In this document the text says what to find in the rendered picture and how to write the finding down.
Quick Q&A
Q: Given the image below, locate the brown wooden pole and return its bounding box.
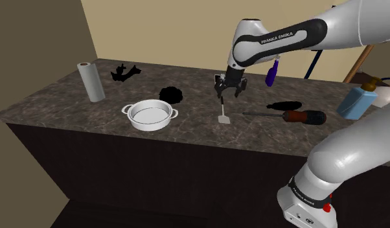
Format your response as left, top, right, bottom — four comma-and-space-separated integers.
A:
342, 44, 376, 84

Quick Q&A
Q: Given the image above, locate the blue soap dispenser bottle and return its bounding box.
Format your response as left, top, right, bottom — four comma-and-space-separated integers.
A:
336, 78, 381, 121

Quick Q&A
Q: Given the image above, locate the screwdriver with red black handle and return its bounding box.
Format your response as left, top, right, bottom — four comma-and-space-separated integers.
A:
242, 109, 327, 126

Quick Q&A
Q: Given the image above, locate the grey spatula with black handle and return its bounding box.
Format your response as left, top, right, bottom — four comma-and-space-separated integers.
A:
217, 96, 231, 125

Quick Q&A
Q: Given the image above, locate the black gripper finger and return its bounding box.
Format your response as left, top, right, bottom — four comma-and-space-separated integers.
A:
214, 82, 226, 100
234, 78, 248, 98

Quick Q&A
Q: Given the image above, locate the black elongated lump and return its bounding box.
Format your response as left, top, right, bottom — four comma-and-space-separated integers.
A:
266, 100, 303, 111

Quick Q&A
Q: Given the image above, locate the black round lump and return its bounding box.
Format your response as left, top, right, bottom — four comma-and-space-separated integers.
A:
159, 85, 184, 106

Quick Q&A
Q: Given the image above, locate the black jagged figure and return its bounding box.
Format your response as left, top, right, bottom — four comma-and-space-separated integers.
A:
110, 63, 143, 83

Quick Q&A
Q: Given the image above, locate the dark blue pole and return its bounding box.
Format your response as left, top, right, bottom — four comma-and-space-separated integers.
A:
303, 49, 324, 80

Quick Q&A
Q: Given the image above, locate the purple bottle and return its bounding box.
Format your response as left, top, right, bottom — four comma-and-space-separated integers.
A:
265, 56, 281, 88

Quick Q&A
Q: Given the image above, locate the white two-handled pan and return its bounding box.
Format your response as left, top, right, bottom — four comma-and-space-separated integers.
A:
121, 98, 179, 132

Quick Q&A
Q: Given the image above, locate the grey paper towel roll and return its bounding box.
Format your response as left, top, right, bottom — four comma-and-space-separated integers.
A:
76, 62, 106, 103

